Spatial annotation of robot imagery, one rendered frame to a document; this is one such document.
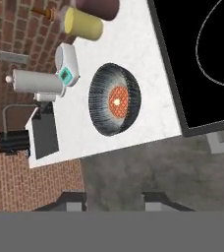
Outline dark red round pot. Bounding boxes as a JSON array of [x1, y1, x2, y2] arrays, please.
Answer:
[[74, 0, 121, 22]]

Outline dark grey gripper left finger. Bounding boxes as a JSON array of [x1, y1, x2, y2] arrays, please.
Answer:
[[32, 190, 87, 213]]

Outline dark ribbed bowl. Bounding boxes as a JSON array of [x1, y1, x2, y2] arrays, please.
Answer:
[[87, 62, 141, 137]]

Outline grey wall socket plate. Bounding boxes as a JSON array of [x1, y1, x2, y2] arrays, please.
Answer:
[[0, 50, 30, 65]]

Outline black hob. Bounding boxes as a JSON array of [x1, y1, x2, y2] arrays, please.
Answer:
[[145, 0, 224, 138]]

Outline black box appliance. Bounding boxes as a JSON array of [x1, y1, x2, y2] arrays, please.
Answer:
[[0, 130, 31, 157]]

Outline orange round waffle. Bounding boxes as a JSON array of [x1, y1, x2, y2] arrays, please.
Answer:
[[108, 86, 130, 118]]

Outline yellow cylindrical canister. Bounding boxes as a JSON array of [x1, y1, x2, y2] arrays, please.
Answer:
[[63, 7, 104, 41]]

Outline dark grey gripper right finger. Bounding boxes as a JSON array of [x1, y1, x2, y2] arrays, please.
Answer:
[[141, 191, 196, 213]]

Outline brown wooden utensil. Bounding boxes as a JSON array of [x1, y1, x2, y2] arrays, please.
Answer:
[[30, 7, 55, 22]]

